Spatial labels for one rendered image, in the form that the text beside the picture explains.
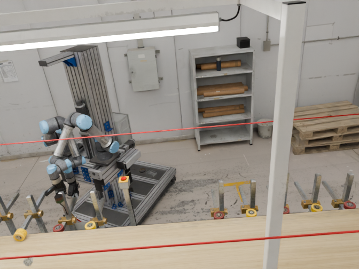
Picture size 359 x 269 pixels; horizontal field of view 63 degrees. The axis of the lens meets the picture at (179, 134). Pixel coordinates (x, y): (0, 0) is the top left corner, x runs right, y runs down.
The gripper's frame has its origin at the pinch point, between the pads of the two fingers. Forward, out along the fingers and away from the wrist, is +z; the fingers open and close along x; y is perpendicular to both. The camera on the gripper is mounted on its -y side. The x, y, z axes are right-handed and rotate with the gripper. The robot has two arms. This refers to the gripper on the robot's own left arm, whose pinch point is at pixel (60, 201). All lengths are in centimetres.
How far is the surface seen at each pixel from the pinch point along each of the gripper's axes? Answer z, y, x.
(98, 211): 3.3, 27.8, -23.2
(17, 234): -1.4, -30.6, -25.4
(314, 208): 7, 181, -93
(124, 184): -23, 51, -34
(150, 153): 98, 121, 192
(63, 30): -140, 38, -64
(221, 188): -10, 121, -57
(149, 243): 7, 57, -70
